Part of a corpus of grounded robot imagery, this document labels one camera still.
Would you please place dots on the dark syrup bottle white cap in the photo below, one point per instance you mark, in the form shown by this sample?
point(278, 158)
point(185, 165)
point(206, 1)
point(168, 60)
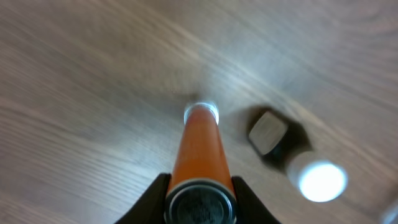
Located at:
point(284, 145)

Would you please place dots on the orange vitamin tube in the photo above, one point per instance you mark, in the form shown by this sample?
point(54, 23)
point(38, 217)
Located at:
point(200, 188)

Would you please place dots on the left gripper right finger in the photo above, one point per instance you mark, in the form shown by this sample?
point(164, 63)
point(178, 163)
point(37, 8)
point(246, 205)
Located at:
point(250, 209)

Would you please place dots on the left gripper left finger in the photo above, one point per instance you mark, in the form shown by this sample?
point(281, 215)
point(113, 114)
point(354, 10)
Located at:
point(150, 207)

